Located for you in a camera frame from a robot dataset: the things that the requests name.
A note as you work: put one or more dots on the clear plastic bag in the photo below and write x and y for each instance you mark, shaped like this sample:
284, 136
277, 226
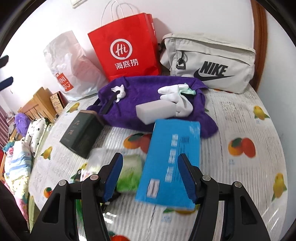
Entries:
101, 160

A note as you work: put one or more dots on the small white cloth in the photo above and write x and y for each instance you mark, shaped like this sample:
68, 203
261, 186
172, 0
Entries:
119, 91

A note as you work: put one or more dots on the white plastic shopping bag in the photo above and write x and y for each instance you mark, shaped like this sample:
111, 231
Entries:
69, 67

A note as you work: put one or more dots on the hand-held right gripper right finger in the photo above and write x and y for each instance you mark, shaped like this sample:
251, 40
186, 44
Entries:
188, 178

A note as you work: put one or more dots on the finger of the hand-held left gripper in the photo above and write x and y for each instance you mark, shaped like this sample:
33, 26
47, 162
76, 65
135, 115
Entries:
3, 60
5, 83

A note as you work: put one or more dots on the purple plush toy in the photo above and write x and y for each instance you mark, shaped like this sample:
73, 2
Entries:
22, 124

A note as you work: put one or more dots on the white light switch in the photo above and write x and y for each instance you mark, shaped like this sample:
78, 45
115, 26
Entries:
77, 2

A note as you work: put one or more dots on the patterned brown box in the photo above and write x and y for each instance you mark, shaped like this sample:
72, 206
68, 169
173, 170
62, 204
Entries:
59, 102

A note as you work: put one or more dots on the brown wooden door frame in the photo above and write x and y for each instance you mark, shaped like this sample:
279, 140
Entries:
260, 34

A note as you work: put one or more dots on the floral quilt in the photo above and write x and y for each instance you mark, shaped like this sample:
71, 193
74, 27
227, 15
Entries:
17, 166

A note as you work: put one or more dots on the fruit-print tablecloth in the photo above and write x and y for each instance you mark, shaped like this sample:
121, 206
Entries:
231, 176

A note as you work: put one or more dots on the white glove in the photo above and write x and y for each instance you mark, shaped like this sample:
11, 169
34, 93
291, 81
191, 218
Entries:
173, 96

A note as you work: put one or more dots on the green wet wipes packet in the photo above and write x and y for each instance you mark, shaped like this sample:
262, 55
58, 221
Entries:
130, 171

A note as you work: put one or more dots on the white sponge block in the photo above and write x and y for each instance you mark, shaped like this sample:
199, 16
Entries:
155, 111

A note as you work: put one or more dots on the dark green tea box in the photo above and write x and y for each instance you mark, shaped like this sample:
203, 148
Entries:
81, 134

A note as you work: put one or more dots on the mint green cloth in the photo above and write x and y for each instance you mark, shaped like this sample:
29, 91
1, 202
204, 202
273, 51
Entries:
188, 89

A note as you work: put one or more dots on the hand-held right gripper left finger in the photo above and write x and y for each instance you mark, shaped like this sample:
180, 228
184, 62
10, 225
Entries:
113, 176

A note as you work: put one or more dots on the red paper bag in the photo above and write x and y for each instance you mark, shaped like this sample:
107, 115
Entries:
124, 46

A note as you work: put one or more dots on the grey waist bag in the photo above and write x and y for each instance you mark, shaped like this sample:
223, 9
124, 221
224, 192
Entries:
208, 62

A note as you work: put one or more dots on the white dotted pillow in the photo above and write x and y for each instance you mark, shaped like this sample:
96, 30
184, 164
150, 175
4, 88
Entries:
35, 136

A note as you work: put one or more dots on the blue tissue pack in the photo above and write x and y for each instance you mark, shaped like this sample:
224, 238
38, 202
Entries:
168, 150

